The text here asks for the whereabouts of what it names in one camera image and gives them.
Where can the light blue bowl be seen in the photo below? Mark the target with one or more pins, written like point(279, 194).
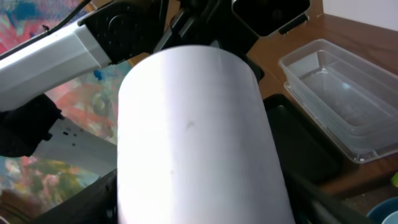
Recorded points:
point(391, 219)

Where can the green yellow snack wrapper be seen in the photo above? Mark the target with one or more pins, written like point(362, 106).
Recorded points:
point(394, 179)

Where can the pink white cup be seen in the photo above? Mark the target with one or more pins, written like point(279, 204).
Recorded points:
point(194, 143)

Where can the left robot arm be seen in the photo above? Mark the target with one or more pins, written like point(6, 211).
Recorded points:
point(114, 33)

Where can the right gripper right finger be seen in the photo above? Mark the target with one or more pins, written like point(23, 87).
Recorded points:
point(310, 205)

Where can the brown serving tray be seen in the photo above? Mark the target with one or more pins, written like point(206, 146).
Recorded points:
point(363, 198)

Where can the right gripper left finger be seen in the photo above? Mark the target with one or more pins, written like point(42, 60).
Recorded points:
point(95, 204)

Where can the black plastic tray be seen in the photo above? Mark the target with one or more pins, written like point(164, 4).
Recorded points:
point(301, 146)

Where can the dark blue plate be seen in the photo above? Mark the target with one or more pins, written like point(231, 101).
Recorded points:
point(383, 209)

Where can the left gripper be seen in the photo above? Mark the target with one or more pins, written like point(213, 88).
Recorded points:
point(234, 25)

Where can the clear plastic bin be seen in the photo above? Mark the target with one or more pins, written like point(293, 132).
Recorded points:
point(353, 100)

